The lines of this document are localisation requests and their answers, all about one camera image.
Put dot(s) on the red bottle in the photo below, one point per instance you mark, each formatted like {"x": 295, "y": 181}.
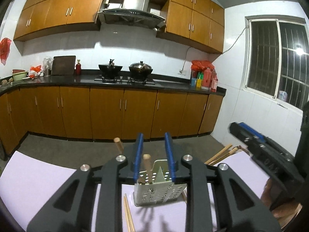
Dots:
{"x": 78, "y": 68}

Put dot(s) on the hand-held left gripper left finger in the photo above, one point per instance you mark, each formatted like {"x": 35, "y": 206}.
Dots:
{"x": 138, "y": 159}

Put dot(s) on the dark wooden cutting board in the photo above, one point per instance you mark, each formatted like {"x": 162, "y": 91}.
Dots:
{"x": 63, "y": 65}

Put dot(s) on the green and yellow box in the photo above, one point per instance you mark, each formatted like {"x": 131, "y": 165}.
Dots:
{"x": 198, "y": 81}

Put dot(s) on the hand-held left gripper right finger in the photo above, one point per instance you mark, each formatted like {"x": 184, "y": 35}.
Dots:
{"x": 170, "y": 159}

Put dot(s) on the black pot with lid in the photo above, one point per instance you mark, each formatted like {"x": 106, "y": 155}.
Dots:
{"x": 141, "y": 69}

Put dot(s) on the white wall socket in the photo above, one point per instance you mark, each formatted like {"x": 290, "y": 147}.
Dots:
{"x": 182, "y": 72}

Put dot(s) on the red plastic basin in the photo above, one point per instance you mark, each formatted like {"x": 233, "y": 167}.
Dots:
{"x": 18, "y": 71}

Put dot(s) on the black kitchen countertop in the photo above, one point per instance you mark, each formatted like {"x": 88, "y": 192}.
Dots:
{"x": 84, "y": 78}

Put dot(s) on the black gas stove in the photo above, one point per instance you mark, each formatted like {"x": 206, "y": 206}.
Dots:
{"x": 125, "y": 82}

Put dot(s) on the wooden wall cabinets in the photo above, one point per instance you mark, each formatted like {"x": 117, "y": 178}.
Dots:
{"x": 60, "y": 9}

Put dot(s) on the person's right hand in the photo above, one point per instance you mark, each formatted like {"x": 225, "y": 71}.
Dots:
{"x": 267, "y": 195}

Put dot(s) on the clear plastic bag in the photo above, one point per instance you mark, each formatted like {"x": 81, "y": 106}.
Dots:
{"x": 47, "y": 65}

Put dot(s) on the barred window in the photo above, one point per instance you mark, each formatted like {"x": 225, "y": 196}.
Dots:
{"x": 277, "y": 58}

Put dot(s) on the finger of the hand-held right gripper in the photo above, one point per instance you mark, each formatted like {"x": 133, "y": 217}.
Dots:
{"x": 252, "y": 131}
{"x": 237, "y": 135}

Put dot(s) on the blue box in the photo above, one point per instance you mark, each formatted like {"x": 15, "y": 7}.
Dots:
{"x": 193, "y": 82}

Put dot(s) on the steel range hood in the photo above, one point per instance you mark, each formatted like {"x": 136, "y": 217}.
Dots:
{"x": 135, "y": 2}

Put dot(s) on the wooden base cabinets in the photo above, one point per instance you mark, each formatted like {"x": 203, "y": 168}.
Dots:
{"x": 106, "y": 111}

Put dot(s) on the black wok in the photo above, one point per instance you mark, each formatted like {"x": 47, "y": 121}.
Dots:
{"x": 109, "y": 69}

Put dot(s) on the green perforated utensil holder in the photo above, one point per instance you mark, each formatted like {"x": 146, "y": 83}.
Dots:
{"x": 154, "y": 194}

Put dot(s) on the red plastic jug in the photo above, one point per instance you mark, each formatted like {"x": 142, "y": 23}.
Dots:
{"x": 214, "y": 82}
{"x": 207, "y": 79}

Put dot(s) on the clear plastic packet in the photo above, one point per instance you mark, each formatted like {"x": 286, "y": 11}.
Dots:
{"x": 282, "y": 95}

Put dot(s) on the lilac tablecloth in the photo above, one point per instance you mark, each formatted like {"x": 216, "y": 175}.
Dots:
{"x": 36, "y": 186}

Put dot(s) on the green plastic basin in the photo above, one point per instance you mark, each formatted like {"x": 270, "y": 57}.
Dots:
{"x": 19, "y": 77}

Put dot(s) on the red and white plastic bag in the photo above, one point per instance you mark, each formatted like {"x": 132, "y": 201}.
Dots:
{"x": 35, "y": 71}

